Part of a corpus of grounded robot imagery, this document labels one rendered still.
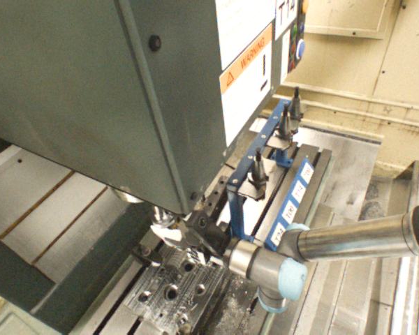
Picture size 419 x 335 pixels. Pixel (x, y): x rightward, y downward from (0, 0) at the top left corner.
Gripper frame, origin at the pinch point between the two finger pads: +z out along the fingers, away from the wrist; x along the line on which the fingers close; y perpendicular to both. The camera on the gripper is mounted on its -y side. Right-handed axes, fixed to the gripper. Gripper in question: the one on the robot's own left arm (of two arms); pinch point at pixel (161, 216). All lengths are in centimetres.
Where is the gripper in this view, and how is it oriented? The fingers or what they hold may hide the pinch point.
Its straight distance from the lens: 74.5
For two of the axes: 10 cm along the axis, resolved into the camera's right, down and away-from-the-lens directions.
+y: 1.2, 6.9, 7.1
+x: 4.9, -6.6, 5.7
